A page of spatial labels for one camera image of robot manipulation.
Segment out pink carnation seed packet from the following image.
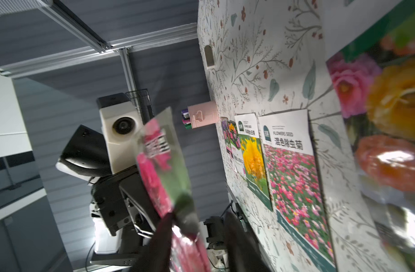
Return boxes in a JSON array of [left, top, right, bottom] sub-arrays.
[[134, 107, 211, 272]]

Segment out yellow sunflower seed packet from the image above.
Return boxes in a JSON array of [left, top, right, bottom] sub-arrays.
[[235, 113, 273, 211]]

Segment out black wire wall basket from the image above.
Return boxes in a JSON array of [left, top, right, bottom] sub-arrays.
[[125, 88, 155, 124]]

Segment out red pink field seed packet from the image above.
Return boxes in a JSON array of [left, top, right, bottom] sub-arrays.
[[259, 109, 336, 272]]

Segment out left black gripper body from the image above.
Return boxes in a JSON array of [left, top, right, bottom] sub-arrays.
[[91, 166, 161, 236]]

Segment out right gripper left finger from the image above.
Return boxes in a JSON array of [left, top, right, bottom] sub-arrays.
[[130, 213, 174, 272]]

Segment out mixed flowers pink label packet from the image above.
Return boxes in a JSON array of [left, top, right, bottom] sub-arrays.
[[228, 120, 242, 163]]

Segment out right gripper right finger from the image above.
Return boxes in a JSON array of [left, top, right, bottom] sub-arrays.
[[224, 212, 270, 272]]

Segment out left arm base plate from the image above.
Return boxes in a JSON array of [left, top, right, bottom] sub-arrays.
[[203, 200, 249, 269]]

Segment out purple pink flower seed packet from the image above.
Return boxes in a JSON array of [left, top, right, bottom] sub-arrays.
[[221, 117, 231, 154]]

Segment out multicolour roses seed packet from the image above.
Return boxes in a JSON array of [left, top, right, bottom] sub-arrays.
[[327, 1, 415, 272]]

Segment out pink marker cup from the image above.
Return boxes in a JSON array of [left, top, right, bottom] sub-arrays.
[[181, 101, 219, 129]]

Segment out small white pink clip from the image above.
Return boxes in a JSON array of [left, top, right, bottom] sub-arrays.
[[204, 45, 215, 69]]

